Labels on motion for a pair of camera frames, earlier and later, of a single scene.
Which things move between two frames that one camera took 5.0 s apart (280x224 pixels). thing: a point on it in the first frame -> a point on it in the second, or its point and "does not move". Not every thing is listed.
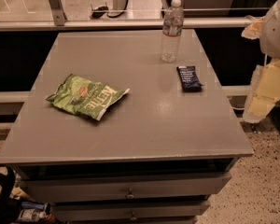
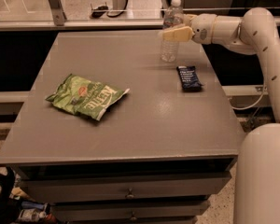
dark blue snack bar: (189, 78) does not move
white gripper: (277, 32) -> (203, 28)
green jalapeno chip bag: (86, 96) does not move
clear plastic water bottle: (172, 32) does not move
